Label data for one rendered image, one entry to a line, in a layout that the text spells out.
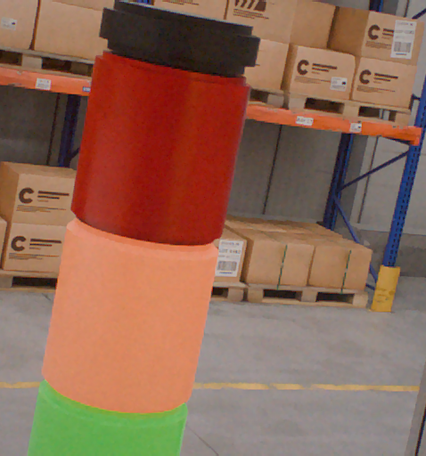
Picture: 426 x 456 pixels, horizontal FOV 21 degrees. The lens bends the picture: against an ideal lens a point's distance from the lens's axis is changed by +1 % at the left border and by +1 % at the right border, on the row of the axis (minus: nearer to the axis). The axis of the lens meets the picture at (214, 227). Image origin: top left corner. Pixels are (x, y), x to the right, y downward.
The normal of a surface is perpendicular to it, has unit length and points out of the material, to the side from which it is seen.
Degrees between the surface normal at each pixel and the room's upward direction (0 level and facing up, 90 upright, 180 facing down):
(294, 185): 90
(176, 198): 90
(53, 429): 90
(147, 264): 90
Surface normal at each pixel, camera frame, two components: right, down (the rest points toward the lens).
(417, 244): 0.43, -0.60
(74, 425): -0.41, 0.10
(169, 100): 0.09, 0.21
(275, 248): 0.43, 0.23
